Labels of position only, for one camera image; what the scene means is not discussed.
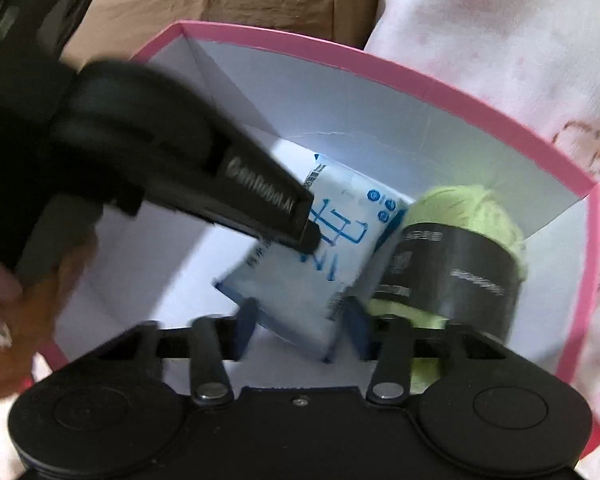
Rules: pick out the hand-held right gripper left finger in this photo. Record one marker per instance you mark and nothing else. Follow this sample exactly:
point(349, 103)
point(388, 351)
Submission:
point(245, 330)

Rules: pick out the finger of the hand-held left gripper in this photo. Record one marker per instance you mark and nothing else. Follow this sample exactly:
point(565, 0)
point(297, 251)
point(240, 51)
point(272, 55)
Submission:
point(260, 190)

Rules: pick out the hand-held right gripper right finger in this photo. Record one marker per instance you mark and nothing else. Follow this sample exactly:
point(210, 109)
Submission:
point(357, 330)

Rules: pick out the light blue wet wipes packet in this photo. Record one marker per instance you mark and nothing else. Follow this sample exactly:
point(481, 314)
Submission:
point(340, 270)

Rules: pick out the green yarn ball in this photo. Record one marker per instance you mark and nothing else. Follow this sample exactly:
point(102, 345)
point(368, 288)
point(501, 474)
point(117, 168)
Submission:
point(460, 270)

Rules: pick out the pink cardboard box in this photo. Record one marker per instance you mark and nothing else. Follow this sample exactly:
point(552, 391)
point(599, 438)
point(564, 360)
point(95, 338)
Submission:
point(330, 90)

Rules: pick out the person's left forearm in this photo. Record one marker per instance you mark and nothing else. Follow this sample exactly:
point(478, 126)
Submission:
point(35, 320)

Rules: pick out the brown pillow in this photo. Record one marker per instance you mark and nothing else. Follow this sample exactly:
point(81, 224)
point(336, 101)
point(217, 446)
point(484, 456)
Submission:
point(255, 0)

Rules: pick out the pink checked pillow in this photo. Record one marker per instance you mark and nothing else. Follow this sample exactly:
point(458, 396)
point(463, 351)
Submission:
point(505, 35)

